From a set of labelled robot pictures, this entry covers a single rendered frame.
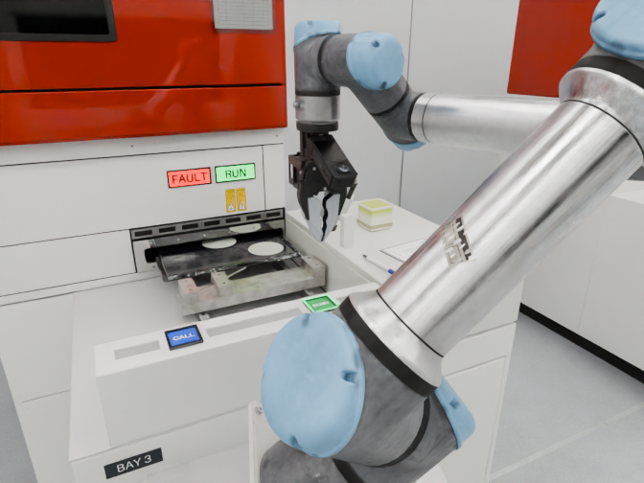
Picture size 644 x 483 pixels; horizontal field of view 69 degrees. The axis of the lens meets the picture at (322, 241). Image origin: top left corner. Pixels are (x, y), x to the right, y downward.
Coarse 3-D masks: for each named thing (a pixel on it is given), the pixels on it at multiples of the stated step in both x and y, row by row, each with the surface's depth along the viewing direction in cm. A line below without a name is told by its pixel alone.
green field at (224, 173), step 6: (222, 168) 132; (228, 168) 133; (234, 168) 133; (240, 168) 134; (246, 168) 135; (252, 168) 136; (222, 174) 132; (228, 174) 133; (234, 174) 134; (240, 174) 135; (246, 174) 136; (252, 174) 136; (222, 180) 133
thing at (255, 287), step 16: (272, 272) 123; (288, 272) 123; (304, 272) 123; (208, 288) 115; (240, 288) 115; (256, 288) 115; (272, 288) 116; (288, 288) 118; (304, 288) 120; (192, 304) 108; (208, 304) 110; (224, 304) 112
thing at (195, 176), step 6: (174, 174) 127; (180, 174) 127; (186, 174) 128; (192, 174) 129; (198, 174) 130; (204, 174) 130; (174, 180) 127; (180, 180) 128; (186, 180) 129; (192, 180) 129; (198, 180) 130; (204, 180) 131; (174, 186) 128
